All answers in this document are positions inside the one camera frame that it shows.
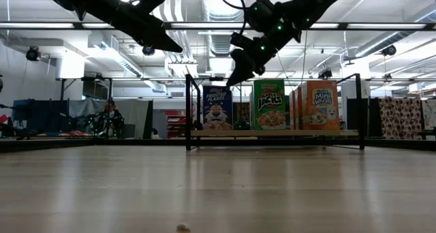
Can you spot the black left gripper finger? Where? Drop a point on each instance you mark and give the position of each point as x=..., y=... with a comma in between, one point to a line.
x=160, y=39

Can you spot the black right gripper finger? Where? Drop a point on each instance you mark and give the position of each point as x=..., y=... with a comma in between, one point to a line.
x=242, y=69

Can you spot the blue Frosted Flakes cereal box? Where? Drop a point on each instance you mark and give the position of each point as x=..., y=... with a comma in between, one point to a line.
x=217, y=107

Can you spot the green Apple Jacks cereal box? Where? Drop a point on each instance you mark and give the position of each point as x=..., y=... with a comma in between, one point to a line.
x=269, y=105

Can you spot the orange Mini Wheats cereal box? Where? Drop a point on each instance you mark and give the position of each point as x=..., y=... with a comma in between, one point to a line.
x=320, y=105
x=293, y=110

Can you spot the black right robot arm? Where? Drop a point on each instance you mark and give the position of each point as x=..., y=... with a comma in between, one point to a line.
x=316, y=1

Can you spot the black ceiling spotlight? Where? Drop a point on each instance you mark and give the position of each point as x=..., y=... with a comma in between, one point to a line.
x=148, y=51
x=33, y=53
x=389, y=50
x=325, y=73

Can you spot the dark patterned cloth panel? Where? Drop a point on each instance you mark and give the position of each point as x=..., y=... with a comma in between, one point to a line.
x=241, y=115

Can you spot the overhead light bar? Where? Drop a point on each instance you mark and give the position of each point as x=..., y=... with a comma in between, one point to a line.
x=204, y=26

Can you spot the white partition panel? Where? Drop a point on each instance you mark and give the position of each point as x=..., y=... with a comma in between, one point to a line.
x=136, y=119

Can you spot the red storage bin rack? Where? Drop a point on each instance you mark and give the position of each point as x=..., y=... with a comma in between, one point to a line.
x=176, y=124

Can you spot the person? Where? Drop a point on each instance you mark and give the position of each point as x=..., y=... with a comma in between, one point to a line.
x=109, y=119

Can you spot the blue office partition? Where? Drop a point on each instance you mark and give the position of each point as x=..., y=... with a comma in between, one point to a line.
x=41, y=113

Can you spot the brown patterned hanging cloth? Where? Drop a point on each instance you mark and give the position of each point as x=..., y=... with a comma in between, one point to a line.
x=400, y=117

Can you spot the small white crumb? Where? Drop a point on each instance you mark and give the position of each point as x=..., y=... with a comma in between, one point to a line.
x=183, y=227

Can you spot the pale patterned hanging cloth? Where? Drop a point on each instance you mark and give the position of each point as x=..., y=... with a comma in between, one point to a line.
x=430, y=112

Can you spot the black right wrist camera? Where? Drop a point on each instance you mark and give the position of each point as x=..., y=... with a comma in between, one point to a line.
x=242, y=40

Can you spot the black metal shelf end frame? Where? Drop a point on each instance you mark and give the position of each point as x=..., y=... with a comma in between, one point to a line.
x=188, y=110
x=358, y=110

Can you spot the black aluminium table frame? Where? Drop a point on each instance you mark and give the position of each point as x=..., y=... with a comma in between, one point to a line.
x=34, y=146

